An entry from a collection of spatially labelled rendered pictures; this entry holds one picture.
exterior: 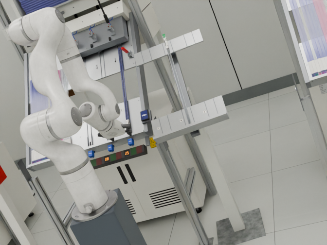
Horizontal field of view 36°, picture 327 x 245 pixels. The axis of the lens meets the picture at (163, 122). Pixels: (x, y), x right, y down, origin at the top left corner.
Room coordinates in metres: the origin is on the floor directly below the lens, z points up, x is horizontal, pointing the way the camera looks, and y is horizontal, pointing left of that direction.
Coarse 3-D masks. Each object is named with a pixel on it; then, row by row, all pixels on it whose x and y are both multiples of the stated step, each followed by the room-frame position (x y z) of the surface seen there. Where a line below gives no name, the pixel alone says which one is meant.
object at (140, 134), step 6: (138, 132) 2.27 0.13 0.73; (144, 132) 2.27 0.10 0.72; (120, 138) 2.30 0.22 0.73; (126, 138) 2.30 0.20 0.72; (132, 138) 2.31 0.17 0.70; (138, 138) 2.31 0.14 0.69; (96, 144) 2.35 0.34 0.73; (102, 144) 2.34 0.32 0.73; (108, 144) 2.34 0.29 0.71; (114, 144) 2.35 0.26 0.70; (120, 144) 2.35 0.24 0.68; (84, 150) 2.37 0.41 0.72; (90, 150) 2.38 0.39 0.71; (96, 150) 2.38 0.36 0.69; (102, 150) 2.39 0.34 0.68; (36, 162) 2.46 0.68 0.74; (42, 162) 2.45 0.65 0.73; (48, 162) 2.45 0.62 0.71; (36, 168) 2.50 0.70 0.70; (42, 168) 2.50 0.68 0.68
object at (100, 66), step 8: (128, 24) 2.73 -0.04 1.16; (128, 32) 2.69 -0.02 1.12; (128, 40) 2.66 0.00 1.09; (112, 48) 2.68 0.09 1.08; (128, 48) 2.63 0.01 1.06; (56, 56) 2.85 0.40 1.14; (88, 56) 2.74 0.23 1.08; (96, 56) 2.71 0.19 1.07; (104, 56) 2.68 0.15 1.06; (112, 56) 2.65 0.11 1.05; (88, 64) 2.70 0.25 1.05; (96, 64) 2.67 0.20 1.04; (104, 64) 2.64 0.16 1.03; (112, 64) 2.62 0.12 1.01; (128, 64) 2.57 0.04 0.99; (88, 72) 2.67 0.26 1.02; (96, 72) 2.64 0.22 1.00; (104, 72) 2.62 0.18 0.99; (112, 72) 2.59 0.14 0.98; (96, 80) 2.62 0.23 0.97
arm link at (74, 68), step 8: (80, 56) 2.08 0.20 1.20; (64, 64) 2.05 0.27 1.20; (72, 64) 2.04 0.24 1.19; (80, 64) 2.06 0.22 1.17; (64, 72) 2.07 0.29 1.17; (72, 72) 2.04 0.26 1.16; (80, 72) 2.04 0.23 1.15; (72, 80) 2.04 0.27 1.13; (80, 80) 2.04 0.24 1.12; (88, 80) 2.05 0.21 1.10; (72, 88) 2.06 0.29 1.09; (80, 88) 2.03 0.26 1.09; (88, 88) 2.02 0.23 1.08; (96, 88) 2.01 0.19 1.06; (104, 88) 2.03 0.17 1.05; (104, 96) 2.00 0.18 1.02; (112, 96) 2.03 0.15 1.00; (104, 104) 2.01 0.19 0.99; (112, 104) 2.00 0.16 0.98; (104, 112) 2.01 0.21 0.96; (112, 112) 2.00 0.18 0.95
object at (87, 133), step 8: (120, 104) 2.45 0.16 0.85; (128, 104) 2.42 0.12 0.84; (136, 104) 2.40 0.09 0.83; (120, 112) 2.42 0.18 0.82; (128, 112) 2.39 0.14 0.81; (136, 112) 2.37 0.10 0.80; (120, 120) 2.39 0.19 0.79; (136, 120) 2.34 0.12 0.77; (88, 128) 2.46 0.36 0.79; (136, 128) 2.32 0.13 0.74; (72, 136) 2.48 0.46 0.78; (80, 136) 2.45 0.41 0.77; (88, 136) 2.43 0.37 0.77; (96, 136) 2.40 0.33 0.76; (120, 136) 2.33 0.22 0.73; (80, 144) 2.42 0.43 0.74; (88, 144) 2.39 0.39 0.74
